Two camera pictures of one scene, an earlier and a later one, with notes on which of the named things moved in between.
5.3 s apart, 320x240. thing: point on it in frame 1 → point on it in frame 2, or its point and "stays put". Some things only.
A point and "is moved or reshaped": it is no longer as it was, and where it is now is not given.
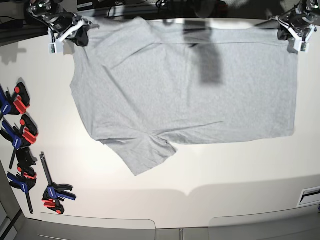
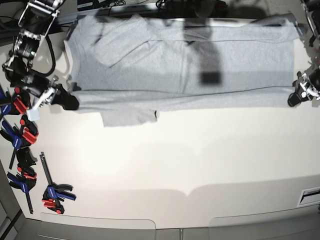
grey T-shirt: x=147 y=85 is moved or reshaped
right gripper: x=301 y=23 → x=303 y=91
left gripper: x=60 y=25 → x=42 y=89
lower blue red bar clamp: x=55 y=193 stays put
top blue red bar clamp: x=17 y=104 stays put
